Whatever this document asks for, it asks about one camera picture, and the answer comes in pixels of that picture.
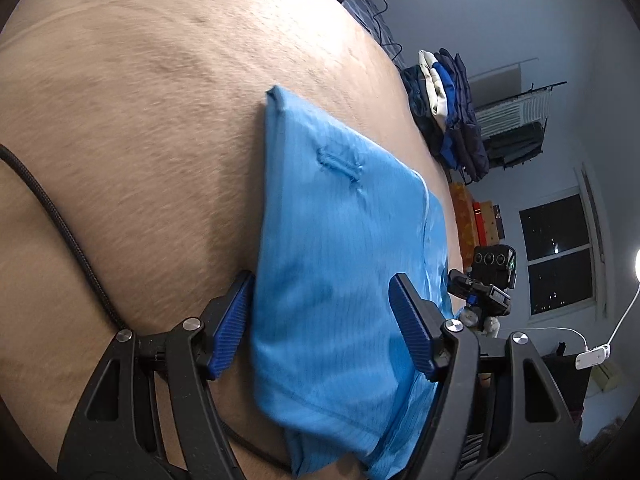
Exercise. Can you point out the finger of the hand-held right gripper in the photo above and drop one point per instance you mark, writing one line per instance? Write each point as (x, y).
(465, 284)

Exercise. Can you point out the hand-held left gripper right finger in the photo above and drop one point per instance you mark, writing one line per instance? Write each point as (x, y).
(412, 320)

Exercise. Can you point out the white striped towel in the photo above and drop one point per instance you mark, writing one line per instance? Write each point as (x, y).
(510, 112)

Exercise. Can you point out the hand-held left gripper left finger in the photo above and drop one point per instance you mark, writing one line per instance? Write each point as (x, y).
(232, 325)

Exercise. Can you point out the blue folded garment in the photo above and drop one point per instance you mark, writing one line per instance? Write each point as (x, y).
(450, 90)

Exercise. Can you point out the orange patterned box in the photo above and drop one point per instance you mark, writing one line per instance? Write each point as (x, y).
(462, 215)

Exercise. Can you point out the person's right hand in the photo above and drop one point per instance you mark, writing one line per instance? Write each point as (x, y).
(472, 317)

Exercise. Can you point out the stack of folded dark clothes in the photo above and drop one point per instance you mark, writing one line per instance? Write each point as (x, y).
(470, 130)

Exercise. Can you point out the white desk lamp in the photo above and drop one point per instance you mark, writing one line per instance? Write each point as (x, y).
(625, 310)

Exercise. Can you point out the window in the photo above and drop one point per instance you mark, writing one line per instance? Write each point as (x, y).
(555, 255)

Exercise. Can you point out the white small device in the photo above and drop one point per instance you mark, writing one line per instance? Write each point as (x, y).
(592, 357)

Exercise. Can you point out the dark hanging clothes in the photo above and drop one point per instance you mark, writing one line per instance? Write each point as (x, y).
(515, 145)

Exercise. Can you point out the light blue jacket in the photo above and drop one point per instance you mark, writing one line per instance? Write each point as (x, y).
(340, 260)

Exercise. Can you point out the red box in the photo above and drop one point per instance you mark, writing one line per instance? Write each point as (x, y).
(487, 222)

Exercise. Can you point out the black clothes rack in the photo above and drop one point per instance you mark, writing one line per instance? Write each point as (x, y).
(545, 110)

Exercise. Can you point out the yellow box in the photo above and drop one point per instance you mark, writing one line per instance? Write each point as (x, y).
(607, 377)

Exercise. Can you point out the white folded garment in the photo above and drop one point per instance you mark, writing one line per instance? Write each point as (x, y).
(435, 90)

